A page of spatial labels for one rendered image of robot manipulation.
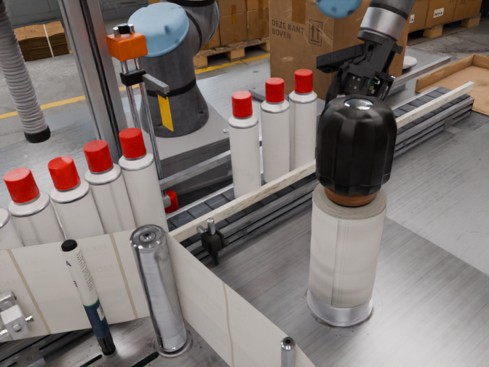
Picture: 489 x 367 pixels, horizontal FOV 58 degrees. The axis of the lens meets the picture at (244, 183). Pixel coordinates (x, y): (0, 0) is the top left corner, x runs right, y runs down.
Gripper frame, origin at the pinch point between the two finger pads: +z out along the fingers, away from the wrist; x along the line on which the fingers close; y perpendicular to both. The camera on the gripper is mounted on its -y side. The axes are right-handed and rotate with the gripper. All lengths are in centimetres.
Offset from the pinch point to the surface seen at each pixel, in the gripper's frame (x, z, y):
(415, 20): 296, -90, -177
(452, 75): 64, -25, -11
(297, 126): -11.7, 0.3, 1.8
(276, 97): -19.2, -3.5, 1.6
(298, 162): -7.7, 6.8, 2.1
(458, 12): 346, -116, -169
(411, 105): 30.5, -11.3, -1.9
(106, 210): -44.2, 18.8, 2.1
